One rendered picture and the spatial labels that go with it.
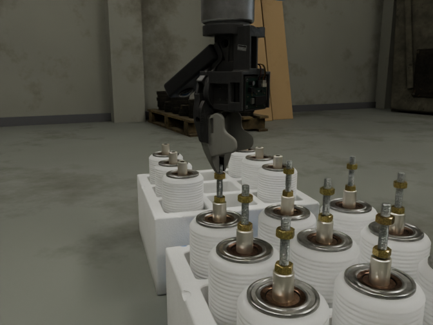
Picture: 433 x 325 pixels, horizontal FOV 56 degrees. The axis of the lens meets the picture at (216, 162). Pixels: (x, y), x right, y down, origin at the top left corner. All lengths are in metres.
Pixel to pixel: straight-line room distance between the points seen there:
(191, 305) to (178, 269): 0.11
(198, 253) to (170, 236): 0.26
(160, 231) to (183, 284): 0.28
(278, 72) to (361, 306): 3.87
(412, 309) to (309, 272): 0.14
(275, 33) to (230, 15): 3.79
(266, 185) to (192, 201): 0.19
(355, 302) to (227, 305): 0.16
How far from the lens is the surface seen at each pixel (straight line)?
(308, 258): 0.56
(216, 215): 0.64
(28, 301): 1.01
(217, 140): 0.59
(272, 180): 0.96
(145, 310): 0.90
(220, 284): 0.53
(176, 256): 0.70
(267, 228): 0.67
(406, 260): 0.63
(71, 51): 4.07
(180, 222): 0.88
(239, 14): 0.57
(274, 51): 4.29
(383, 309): 0.47
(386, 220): 0.47
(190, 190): 0.90
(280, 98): 4.22
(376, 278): 0.50
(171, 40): 4.29
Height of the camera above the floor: 0.48
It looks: 13 degrees down
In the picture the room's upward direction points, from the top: straight up
